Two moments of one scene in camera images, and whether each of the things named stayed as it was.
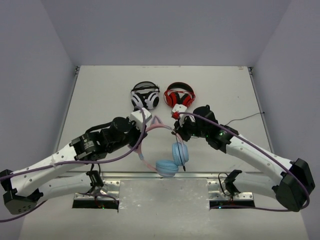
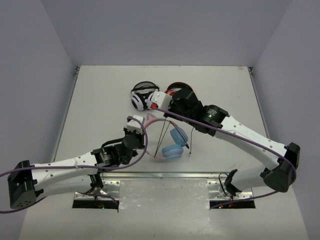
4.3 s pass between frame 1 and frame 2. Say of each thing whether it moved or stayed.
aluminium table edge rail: stayed
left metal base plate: stayed
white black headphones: stayed
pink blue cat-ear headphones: moved
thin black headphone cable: moved
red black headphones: stayed
